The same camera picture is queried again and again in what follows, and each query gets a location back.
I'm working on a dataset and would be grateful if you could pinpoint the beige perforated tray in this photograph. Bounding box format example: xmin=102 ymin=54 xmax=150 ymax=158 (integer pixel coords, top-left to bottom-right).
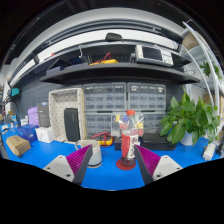
xmin=48 ymin=87 xmax=88 ymax=144

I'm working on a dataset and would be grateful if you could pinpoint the teal holder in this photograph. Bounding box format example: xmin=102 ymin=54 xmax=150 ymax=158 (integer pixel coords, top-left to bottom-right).
xmin=9 ymin=87 xmax=21 ymax=98

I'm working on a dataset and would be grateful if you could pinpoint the flat round red coaster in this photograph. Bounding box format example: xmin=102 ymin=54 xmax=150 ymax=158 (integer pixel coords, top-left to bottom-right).
xmin=115 ymin=158 xmax=138 ymax=171

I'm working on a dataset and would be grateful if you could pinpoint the yellow multimeter with red leads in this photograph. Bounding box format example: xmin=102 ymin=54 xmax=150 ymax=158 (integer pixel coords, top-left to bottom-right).
xmin=89 ymin=131 xmax=115 ymax=148

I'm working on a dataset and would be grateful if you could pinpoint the small brown cardboard box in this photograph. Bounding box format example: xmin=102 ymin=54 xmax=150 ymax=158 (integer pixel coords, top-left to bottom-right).
xmin=5 ymin=134 xmax=32 ymax=158

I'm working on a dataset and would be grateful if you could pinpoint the clear bottle with red cap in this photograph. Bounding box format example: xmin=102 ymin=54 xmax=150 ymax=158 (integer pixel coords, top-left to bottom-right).
xmin=119 ymin=109 xmax=140 ymax=168

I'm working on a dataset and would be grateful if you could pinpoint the purple bag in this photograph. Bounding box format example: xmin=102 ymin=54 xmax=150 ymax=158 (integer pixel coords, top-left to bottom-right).
xmin=27 ymin=105 xmax=40 ymax=127

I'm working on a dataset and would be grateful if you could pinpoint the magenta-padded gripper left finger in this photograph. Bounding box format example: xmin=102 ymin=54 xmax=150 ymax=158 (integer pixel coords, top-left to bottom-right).
xmin=42 ymin=143 xmax=94 ymax=187

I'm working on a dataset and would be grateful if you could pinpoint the white oscilloscope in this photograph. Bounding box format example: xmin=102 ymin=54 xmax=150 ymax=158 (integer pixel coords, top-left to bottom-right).
xmin=134 ymin=44 xmax=175 ymax=68

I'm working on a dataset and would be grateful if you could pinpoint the dark grey box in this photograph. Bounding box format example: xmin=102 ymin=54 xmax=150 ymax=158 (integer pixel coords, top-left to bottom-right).
xmin=36 ymin=102 xmax=51 ymax=128

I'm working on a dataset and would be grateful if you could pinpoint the white power adapter block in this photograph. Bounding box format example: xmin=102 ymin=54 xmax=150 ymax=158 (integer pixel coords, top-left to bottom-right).
xmin=202 ymin=142 xmax=218 ymax=162

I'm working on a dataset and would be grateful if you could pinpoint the grey ceramic mug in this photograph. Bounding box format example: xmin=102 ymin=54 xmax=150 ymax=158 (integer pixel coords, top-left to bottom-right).
xmin=74 ymin=138 xmax=103 ymax=169

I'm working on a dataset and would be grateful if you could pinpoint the black rectangular speaker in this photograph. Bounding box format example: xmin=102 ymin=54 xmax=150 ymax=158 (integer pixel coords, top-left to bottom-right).
xmin=63 ymin=107 xmax=81 ymax=143

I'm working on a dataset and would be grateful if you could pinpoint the black microscope stand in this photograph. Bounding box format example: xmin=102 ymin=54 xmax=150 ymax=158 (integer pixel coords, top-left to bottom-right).
xmin=214 ymin=134 xmax=224 ymax=158

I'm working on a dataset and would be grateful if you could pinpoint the green potted plant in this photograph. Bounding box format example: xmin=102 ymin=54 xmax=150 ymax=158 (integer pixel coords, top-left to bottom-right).
xmin=159 ymin=91 xmax=222 ymax=146

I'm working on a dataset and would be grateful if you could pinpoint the blue box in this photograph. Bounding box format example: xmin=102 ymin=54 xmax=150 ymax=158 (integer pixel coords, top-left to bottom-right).
xmin=17 ymin=124 xmax=38 ymax=144

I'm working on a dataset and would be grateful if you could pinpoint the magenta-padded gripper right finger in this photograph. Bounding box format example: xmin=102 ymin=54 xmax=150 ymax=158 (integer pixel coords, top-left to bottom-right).
xmin=133 ymin=143 xmax=184 ymax=186

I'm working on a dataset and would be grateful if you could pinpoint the flat black case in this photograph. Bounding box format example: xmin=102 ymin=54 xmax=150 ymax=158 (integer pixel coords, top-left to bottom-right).
xmin=139 ymin=132 xmax=178 ymax=152

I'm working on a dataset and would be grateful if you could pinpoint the white metal shelf unit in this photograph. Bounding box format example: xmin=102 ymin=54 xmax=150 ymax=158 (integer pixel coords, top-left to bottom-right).
xmin=181 ymin=21 xmax=224 ymax=134

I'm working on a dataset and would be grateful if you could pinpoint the black box with white label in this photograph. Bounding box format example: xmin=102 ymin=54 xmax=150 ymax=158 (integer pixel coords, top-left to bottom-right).
xmin=114 ymin=135 xmax=124 ymax=152

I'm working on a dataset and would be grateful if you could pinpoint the small white box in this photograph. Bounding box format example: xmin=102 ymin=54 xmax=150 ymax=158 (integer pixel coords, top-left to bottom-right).
xmin=35 ymin=126 xmax=55 ymax=144

